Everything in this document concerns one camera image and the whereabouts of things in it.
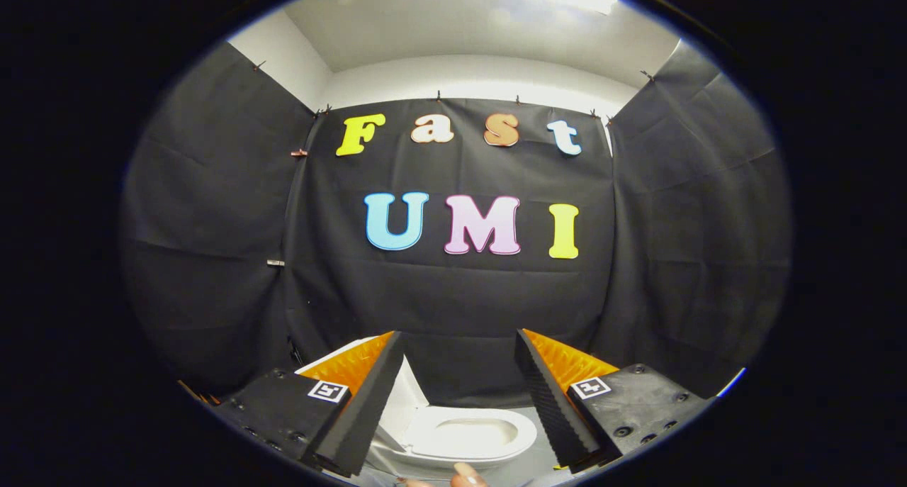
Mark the black backdrop cloth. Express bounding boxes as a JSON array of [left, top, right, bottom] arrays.
[[119, 39, 793, 407]]

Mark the white toilet bowl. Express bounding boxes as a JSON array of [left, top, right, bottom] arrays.
[[368, 405, 539, 471]]

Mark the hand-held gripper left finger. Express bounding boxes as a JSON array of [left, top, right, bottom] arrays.
[[211, 330, 405, 478]]

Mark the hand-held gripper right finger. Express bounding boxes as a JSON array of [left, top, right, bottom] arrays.
[[515, 328, 714, 474]]

